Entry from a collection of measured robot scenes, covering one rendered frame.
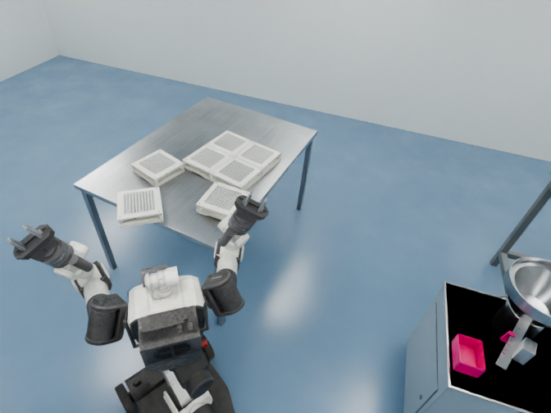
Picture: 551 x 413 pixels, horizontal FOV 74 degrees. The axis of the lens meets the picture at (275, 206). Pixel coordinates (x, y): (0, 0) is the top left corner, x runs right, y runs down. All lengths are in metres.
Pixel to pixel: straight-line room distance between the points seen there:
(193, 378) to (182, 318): 0.38
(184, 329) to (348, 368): 1.62
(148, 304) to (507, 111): 4.74
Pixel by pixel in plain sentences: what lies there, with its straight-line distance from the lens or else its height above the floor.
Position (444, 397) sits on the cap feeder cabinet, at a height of 0.65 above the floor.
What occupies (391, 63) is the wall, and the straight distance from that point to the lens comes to 4.99.
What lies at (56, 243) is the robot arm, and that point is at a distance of 1.34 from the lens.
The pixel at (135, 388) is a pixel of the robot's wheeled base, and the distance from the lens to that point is 2.46.
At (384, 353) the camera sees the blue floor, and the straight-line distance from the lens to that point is 2.88.
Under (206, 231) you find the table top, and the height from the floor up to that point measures 0.88.
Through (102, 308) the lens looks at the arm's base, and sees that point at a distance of 1.42.
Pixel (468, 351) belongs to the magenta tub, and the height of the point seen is 0.77.
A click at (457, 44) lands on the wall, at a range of 4.95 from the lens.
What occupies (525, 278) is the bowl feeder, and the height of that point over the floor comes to 1.03.
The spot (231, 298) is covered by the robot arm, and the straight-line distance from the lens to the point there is 1.44.
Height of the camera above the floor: 2.44
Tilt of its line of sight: 42 degrees down
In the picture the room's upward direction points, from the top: 6 degrees clockwise
